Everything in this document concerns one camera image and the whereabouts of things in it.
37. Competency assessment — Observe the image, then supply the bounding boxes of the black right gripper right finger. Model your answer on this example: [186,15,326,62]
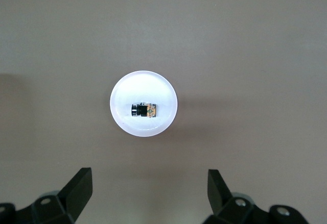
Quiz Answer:
[204,169,311,224]

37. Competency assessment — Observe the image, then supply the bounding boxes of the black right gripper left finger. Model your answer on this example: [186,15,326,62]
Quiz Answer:
[0,167,93,224]

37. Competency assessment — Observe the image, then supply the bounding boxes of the orange push-button switch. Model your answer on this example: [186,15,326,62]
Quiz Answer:
[130,102,157,119]

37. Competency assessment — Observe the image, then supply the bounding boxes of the pink round plate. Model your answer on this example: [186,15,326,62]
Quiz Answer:
[109,70,179,138]

